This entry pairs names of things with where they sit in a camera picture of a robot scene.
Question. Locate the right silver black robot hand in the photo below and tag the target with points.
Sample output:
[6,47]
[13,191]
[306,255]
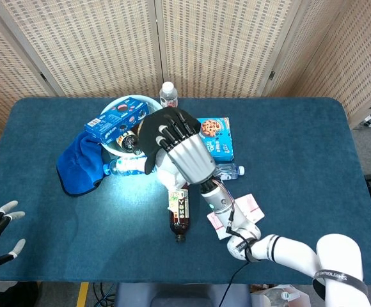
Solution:
[190,156]

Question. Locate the black baseball cap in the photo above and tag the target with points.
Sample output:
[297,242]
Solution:
[150,134]

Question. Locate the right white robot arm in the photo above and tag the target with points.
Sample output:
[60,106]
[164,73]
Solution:
[288,252]

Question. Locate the blue chocolate chip cookie box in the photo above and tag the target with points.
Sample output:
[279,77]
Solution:
[222,148]

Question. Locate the clear water bottle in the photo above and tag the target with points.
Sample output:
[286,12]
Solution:
[228,171]

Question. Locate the dark soda bottle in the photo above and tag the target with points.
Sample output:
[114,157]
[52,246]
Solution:
[179,217]

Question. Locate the blue sandwich cookie box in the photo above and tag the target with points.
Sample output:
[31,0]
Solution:
[115,123]

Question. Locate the white foam mannequin head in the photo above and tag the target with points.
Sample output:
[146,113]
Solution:
[170,179]

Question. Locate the black bag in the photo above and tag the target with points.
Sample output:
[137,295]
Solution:
[9,295]

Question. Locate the dark round glass bottle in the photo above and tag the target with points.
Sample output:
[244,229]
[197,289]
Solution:
[128,142]

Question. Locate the white plastic basin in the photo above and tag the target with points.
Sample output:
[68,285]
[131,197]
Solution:
[155,104]

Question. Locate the water bottle with blue label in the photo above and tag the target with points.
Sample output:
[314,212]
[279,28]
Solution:
[124,166]

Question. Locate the pink white wet wipes pack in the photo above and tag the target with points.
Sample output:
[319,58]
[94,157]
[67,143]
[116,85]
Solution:
[252,208]

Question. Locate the blue towel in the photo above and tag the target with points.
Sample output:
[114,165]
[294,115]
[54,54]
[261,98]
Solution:
[80,166]

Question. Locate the woven bamboo folding screen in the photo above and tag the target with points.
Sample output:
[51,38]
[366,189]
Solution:
[108,48]

